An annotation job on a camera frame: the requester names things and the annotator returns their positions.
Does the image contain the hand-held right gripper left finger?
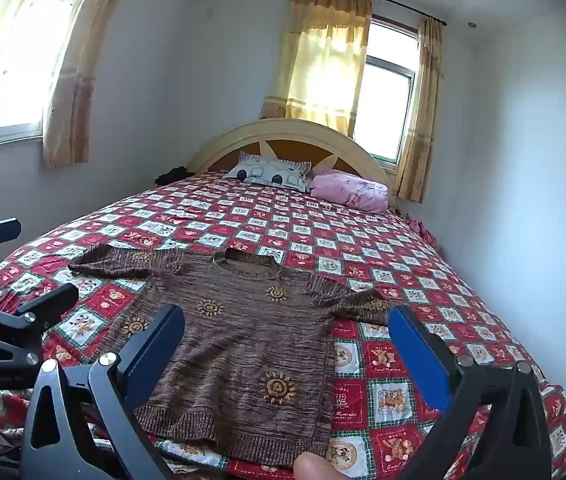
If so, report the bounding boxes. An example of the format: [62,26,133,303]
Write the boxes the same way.
[20,304,186,480]

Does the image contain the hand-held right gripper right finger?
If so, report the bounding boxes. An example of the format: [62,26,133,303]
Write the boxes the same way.
[388,305,554,480]

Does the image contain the brown knitted sweater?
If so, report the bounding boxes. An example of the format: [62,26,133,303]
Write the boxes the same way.
[68,242,404,468]

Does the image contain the person's right hand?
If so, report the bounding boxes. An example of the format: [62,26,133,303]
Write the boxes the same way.
[295,452,346,480]

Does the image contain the pink cloth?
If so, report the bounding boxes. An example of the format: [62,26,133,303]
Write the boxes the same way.
[403,212,436,243]

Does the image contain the window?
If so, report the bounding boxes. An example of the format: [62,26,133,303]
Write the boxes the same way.
[0,0,78,146]
[350,17,421,171]

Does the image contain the red checked bed quilt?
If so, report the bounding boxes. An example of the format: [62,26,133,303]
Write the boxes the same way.
[0,170,566,480]

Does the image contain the dark cloth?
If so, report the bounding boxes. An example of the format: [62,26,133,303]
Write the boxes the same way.
[155,165,188,186]

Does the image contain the pink pillow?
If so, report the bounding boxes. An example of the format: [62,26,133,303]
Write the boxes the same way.
[309,170,390,213]

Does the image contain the grey patterned pillow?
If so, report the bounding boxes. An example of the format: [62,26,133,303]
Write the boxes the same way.
[223,151,314,193]

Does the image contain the cream arched headboard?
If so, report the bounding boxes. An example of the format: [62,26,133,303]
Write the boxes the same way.
[185,117,398,201]

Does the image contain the dark curtain rod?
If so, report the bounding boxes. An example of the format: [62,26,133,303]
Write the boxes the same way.
[288,0,448,26]

